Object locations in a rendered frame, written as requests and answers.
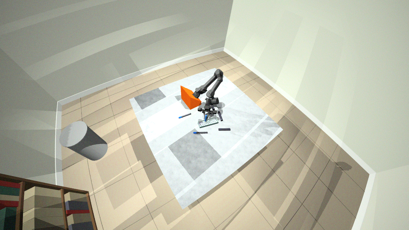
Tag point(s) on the grey keyboard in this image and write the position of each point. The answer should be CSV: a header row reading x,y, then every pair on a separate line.
x,y
210,121

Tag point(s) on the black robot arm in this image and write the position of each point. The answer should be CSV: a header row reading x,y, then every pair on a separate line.
x,y
218,74

